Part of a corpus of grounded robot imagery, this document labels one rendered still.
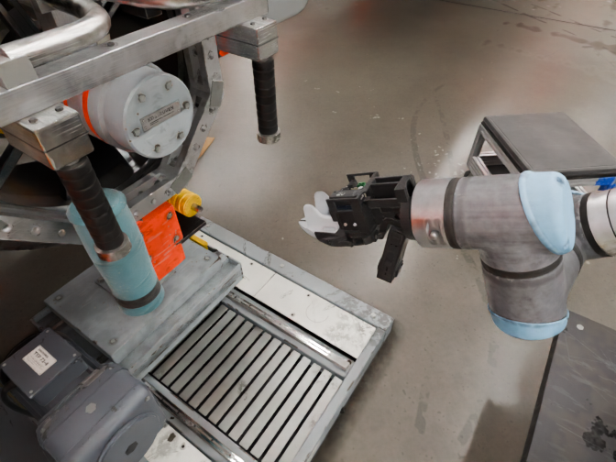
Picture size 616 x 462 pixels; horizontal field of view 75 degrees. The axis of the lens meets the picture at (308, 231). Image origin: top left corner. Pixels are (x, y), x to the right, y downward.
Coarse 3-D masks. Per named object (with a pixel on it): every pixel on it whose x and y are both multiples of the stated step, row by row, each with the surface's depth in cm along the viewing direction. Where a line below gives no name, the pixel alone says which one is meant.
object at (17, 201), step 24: (24, 24) 62; (120, 24) 91; (144, 24) 86; (168, 72) 89; (96, 144) 96; (0, 168) 68; (24, 168) 89; (48, 168) 90; (96, 168) 91; (120, 168) 90; (144, 168) 90; (0, 192) 73; (24, 192) 78; (48, 192) 81
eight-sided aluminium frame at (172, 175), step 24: (192, 48) 83; (216, 48) 83; (192, 72) 86; (216, 72) 86; (192, 96) 88; (216, 96) 88; (192, 120) 88; (192, 144) 88; (168, 168) 89; (192, 168) 91; (144, 192) 84; (168, 192) 88; (0, 216) 61; (24, 216) 64; (48, 216) 72; (24, 240) 65; (48, 240) 69; (72, 240) 73
